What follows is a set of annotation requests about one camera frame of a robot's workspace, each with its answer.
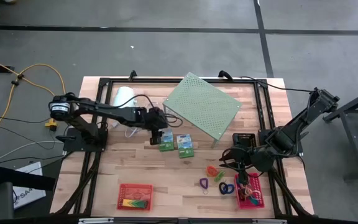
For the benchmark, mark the tan rubber band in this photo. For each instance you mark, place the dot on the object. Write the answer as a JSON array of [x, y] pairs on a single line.
[[252, 191]]

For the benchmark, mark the orange plastic basket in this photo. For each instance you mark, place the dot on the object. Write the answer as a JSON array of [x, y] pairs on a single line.
[[134, 191]]

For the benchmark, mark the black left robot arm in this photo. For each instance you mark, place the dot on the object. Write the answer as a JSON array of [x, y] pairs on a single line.
[[113, 110]]

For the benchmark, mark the black coil wristband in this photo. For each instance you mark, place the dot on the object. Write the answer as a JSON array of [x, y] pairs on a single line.
[[221, 188]]

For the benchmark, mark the green coil wristband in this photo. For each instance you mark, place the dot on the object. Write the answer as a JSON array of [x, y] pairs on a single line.
[[219, 175]]

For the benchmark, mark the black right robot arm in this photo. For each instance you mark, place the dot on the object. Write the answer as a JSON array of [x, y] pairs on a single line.
[[291, 133]]

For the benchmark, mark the yellow green crayon box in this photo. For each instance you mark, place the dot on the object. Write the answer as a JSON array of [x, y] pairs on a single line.
[[135, 203]]

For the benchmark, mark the black aluminium table frame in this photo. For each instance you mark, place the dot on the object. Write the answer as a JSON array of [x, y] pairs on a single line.
[[154, 80]]

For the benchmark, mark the white printed sign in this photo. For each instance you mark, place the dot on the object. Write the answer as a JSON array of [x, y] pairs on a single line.
[[26, 199]]

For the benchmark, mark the white cylindrical desk lamp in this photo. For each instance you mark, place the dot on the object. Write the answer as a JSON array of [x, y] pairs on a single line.
[[124, 95]]

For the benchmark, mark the green blue crayon box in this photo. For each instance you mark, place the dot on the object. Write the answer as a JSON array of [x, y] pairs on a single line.
[[168, 143], [185, 146]]

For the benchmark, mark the silver metal bracket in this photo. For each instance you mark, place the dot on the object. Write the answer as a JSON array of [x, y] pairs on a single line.
[[95, 220], [269, 221]]

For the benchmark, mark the black side desk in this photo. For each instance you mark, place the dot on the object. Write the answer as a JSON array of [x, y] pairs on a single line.
[[23, 178]]

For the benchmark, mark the red plastic basket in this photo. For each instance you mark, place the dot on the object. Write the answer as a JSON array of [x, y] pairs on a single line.
[[259, 193]]

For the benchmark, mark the blue coil wristband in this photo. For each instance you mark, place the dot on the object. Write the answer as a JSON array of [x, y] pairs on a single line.
[[231, 188]]

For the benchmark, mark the black plastic basket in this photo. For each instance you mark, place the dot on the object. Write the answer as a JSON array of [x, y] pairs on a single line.
[[247, 138]]

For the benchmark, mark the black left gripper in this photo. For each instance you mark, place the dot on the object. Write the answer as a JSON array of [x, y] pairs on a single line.
[[154, 119]]

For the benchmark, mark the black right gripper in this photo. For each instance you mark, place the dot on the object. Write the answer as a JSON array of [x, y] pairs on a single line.
[[256, 160]]

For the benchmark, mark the green perforated metal shelf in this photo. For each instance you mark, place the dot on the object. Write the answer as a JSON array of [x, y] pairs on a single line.
[[202, 102]]

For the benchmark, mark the orange coil wristband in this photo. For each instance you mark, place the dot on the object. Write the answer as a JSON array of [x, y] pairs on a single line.
[[211, 171]]

